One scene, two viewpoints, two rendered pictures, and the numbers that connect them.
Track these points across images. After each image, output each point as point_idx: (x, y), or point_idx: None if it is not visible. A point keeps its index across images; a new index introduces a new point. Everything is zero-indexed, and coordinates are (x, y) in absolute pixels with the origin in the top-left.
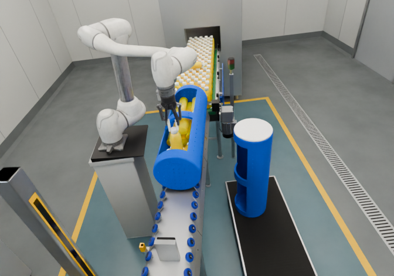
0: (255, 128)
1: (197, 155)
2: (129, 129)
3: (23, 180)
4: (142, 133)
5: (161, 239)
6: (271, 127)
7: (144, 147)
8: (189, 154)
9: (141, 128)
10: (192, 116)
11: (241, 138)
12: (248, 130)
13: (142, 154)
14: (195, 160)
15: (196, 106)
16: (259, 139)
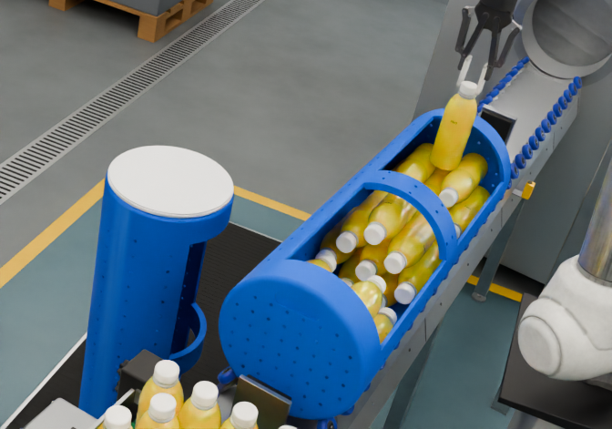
0: (164, 174)
1: (402, 130)
2: (578, 403)
3: None
4: (523, 364)
5: (504, 117)
6: (120, 155)
7: (519, 314)
8: (429, 114)
9: (526, 389)
10: (376, 173)
11: (229, 176)
12: (188, 180)
13: (527, 295)
14: (415, 119)
15: (340, 200)
16: (190, 152)
